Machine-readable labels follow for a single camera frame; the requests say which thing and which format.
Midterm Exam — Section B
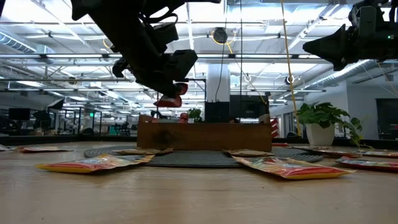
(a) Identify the small green background plant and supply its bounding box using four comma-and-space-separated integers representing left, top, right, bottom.
187, 108, 203, 123

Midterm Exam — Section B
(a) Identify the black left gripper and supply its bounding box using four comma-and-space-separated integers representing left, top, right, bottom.
111, 37, 199, 99

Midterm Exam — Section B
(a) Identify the large black monitor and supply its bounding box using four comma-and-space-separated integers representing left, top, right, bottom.
229, 95, 270, 119

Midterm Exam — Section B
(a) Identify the black desk monitor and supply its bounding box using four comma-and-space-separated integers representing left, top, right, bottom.
8, 107, 31, 121

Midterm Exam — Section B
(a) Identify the grey round woven placemat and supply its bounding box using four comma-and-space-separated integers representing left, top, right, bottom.
83, 145, 324, 169

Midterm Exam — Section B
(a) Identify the wooden three-compartment tea box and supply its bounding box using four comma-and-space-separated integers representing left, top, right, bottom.
136, 113, 273, 152

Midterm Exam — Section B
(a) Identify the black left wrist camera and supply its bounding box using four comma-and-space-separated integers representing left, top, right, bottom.
149, 21, 180, 52

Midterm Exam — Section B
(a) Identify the black cabinet box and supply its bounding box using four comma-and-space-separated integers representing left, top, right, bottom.
204, 101, 231, 123

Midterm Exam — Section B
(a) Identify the silver ventilation duct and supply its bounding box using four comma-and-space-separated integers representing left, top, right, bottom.
304, 60, 380, 90

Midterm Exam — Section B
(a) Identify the black table edge frame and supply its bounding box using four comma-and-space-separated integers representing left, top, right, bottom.
0, 135, 398, 150

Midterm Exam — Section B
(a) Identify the thin black hanging cable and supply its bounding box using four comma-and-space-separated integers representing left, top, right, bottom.
239, 0, 244, 103

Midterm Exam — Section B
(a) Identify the black background rig frame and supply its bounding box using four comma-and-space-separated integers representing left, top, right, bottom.
156, 78, 207, 123

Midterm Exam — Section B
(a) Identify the red white striped post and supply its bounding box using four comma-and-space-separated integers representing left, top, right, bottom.
271, 119, 280, 139

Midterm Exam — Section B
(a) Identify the black ceiling cable reel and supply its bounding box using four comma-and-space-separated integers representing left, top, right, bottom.
212, 27, 229, 45

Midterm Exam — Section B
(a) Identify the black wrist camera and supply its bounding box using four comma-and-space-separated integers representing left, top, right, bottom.
149, 21, 180, 52
348, 0, 388, 30

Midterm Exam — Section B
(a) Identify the green plant in white pot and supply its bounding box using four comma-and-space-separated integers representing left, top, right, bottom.
294, 101, 364, 147

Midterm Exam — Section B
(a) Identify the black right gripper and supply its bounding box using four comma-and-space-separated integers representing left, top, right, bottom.
302, 24, 398, 72

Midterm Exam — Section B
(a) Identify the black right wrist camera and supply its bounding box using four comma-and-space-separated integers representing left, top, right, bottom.
348, 0, 388, 30

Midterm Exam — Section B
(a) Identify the yellow hanging strap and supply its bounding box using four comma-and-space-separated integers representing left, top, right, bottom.
280, 0, 302, 137

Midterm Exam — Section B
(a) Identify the white square column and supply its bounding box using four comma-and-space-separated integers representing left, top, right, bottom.
206, 63, 231, 103

